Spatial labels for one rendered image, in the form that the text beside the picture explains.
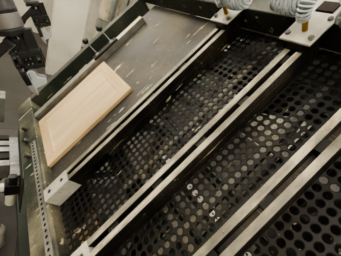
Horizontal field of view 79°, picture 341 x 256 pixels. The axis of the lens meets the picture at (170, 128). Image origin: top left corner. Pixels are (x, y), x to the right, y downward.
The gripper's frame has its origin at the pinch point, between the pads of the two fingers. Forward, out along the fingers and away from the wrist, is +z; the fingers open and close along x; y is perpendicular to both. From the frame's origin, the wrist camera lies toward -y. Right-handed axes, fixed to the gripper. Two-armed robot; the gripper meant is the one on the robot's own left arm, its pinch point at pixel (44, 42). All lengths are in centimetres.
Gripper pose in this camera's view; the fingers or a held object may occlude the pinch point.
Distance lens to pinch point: 151.7
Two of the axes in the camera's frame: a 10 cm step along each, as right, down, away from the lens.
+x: -4.3, -5.2, 7.4
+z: 0.7, 8.0, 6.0
